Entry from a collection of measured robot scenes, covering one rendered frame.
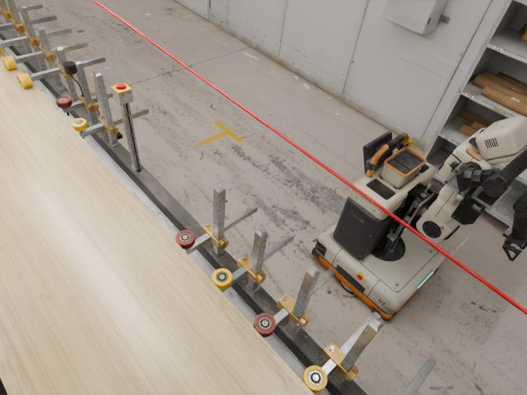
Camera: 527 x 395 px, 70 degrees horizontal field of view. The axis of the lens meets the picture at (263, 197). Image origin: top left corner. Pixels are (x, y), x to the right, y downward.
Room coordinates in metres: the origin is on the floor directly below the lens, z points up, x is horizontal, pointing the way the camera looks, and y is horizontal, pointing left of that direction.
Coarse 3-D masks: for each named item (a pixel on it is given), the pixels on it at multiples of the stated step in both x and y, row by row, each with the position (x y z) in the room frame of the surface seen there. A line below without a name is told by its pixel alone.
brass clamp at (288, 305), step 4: (288, 296) 0.76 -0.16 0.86; (280, 300) 0.74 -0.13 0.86; (288, 300) 0.75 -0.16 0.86; (292, 300) 0.75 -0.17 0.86; (280, 304) 0.73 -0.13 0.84; (284, 304) 0.73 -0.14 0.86; (288, 304) 0.73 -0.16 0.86; (292, 304) 0.73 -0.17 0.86; (280, 308) 0.73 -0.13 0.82; (288, 308) 0.71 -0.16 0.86; (292, 308) 0.72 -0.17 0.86; (292, 312) 0.70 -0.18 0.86; (288, 316) 0.70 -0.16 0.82; (292, 316) 0.69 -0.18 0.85; (304, 316) 0.69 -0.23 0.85; (308, 316) 0.70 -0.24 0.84; (292, 320) 0.68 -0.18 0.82; (296, 320) 0.67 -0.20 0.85; (300, 320) 0.67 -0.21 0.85; (304, 320) 0.67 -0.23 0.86; (308, 320) 0.68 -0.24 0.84; (296, 324) 0.66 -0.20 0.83; (300, 324) 0.66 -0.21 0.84; (304, 324) 0.67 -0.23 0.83
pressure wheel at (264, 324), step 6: (258, 318) 0.63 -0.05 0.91; (264, 318) 0.63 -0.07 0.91; (270, 318) 0.64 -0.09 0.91; (258, 324) 0.61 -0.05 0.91; (264, 324) 0.61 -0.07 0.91; (270, 324) 0.61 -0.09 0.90; (258, 330) 0.58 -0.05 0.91; (264, 330) 0.59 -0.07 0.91; (270, 330) 0.59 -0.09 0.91; (264, 336) 0.58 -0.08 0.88
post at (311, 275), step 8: (312, 272) 0.69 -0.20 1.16; (320, 272) 0.70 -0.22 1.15; (304, 280) 0.70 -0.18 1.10; (312, 280) 0.68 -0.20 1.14; (304, 288) 0.69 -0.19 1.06; (312, 288) 0.69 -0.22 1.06; (304, 296) 0.68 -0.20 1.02; (296, 304) 0.69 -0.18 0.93; (304, 304) 0.68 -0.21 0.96; (296, 312) 0.69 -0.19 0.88; (304, 312) 0.70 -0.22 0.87; (296, 328) 0.69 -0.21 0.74
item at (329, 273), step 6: (330, 270) 0.92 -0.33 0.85; (324, 276) 0.89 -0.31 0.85; (330, 276) 0.90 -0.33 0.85; (318, 282) 0.86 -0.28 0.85; (324, 282) 0.86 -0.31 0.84; (318, 288) 0.84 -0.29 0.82; (312, 294) 0.81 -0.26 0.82; (294, 300) 0.76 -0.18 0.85; (282, 312) 0.70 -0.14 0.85; (288, 312) 0.70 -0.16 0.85; (276, 318) 0.67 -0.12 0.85; (282, 318) 0.67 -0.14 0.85; (276, 324) 0.65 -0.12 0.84
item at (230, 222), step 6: (246, 210) 1.22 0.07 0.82; (252, 210) 1.22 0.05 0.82; (234, 216) 1.17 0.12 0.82; (240, 216) 1.17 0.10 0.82; (246, 216) 1.19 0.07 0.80; (228, 222) 1.13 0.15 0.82; (234, 222) 1.14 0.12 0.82; (228, 228) 1.11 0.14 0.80; (204, 234) 1.03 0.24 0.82; (198, 240) 1.00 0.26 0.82; (204, 240) 1.00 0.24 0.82; (210, 240) 1.03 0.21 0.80; (192, 246) 0.96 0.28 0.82; (198, 246) 0.98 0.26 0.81; (186, 252) 0.92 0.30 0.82
